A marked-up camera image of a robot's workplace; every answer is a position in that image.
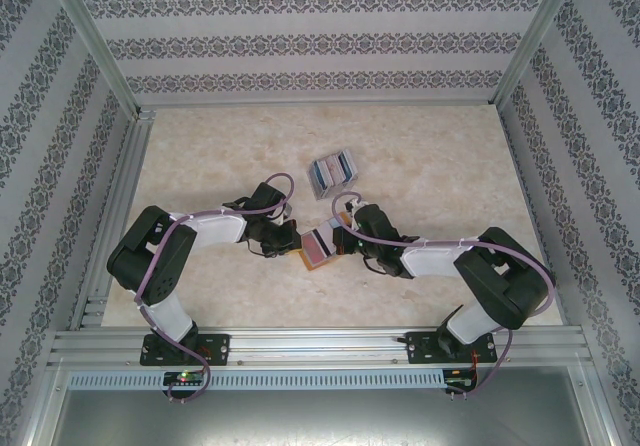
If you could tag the orange leather card holder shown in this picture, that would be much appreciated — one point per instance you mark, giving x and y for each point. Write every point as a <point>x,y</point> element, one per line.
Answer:
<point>320,265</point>

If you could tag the white card with pink flowers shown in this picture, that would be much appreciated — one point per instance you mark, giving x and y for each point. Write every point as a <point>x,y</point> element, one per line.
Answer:
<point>334,170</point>

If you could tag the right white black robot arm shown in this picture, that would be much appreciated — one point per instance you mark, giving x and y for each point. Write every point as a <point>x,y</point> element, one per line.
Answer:
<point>435,261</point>

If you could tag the grey metal sheet tray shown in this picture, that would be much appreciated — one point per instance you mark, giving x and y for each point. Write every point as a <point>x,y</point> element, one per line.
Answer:
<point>320,421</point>

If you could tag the aluminium frame post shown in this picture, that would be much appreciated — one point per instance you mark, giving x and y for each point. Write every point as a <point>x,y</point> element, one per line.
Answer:
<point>531,41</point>
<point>42,411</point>
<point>100,41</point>
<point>600,411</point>

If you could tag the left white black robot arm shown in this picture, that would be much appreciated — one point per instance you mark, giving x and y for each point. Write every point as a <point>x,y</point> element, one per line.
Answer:
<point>215,228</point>

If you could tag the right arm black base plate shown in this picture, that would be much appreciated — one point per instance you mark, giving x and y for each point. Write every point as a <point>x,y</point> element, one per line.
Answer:
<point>420,348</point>

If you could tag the red card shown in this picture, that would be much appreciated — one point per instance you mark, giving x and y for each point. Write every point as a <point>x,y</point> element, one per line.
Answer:
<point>316,247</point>

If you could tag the long aluminium mounting rail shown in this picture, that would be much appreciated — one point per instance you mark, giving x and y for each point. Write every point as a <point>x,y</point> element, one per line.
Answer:
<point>320,346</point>

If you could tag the blue card with line print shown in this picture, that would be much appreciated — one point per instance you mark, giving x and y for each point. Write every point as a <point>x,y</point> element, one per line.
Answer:
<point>320,176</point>

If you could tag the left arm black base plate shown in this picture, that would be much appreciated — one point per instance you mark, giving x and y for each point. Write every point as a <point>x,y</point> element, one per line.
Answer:
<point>220,346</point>

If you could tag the clear acrylic card box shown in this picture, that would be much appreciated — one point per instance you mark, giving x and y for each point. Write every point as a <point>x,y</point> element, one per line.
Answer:
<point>325,193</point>

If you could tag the aluminium side rail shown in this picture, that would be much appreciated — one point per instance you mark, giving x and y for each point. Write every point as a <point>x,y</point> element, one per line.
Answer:
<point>130,156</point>

